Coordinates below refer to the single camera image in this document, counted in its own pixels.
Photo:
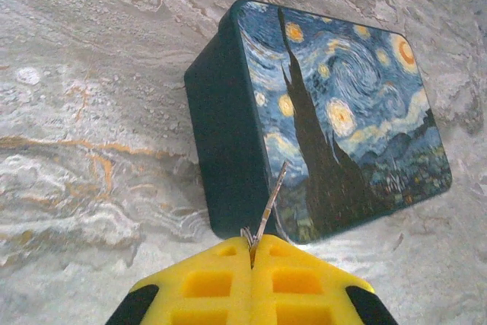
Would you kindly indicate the starry night painted box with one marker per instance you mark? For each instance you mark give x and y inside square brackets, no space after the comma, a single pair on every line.
[342,119]

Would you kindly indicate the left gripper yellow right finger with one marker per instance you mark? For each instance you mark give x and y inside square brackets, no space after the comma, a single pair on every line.
[304,302]

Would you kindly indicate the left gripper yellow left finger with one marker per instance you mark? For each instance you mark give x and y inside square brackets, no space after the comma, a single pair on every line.
[213,302]

